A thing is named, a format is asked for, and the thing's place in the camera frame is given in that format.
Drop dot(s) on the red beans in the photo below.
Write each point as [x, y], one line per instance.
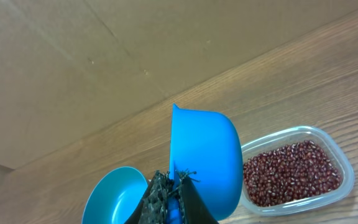
[290, 173]

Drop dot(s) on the blue plastic measuring scoop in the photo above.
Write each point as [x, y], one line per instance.
[206, 142]

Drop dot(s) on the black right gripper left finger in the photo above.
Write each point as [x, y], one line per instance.
[153, 206]

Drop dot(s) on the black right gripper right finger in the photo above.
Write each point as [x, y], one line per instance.
[191, 206]

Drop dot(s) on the teal metal bowl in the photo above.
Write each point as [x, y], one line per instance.
[115, 197]

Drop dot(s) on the clear plastic container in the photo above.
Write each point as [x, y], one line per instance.
[288, 137]

